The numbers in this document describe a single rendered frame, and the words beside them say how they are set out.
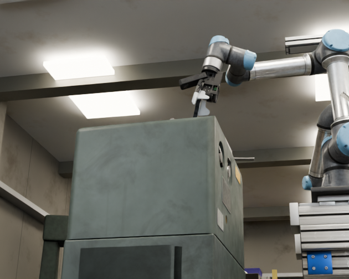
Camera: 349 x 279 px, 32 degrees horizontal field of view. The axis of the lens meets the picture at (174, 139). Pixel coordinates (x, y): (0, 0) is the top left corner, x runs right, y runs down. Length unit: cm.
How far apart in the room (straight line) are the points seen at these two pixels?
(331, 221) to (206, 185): 68
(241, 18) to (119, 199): 347
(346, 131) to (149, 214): 86
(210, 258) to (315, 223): 69
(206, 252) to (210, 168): 26
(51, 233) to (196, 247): 534
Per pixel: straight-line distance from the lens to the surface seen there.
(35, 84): 618
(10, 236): 716
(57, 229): 711
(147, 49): 565
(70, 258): 195
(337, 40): 255
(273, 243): 1094
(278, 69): 261
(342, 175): 246
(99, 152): 202
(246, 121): 704
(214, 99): 238
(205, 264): 181
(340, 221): 240
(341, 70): 251
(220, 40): 247
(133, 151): 198
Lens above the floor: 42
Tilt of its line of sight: 23 degrees up
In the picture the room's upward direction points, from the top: 1 degrees clockwise
